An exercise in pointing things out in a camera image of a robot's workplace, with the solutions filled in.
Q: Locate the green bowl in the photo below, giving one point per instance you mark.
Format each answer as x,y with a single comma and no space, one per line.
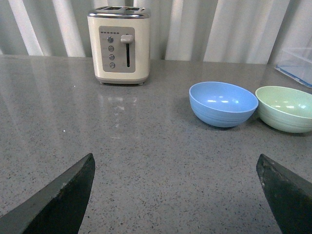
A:
285,109

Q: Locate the blue bowl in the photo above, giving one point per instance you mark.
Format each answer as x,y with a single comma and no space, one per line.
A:
222,104

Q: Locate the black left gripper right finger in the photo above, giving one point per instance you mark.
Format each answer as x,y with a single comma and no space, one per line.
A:
289,196

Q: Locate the clear plastic container blue rim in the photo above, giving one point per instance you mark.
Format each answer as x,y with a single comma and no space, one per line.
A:
297,64

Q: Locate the cream two-slot toaster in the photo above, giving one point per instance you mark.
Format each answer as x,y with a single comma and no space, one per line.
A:
120,43

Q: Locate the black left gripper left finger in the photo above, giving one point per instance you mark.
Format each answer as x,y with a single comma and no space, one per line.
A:
58,208

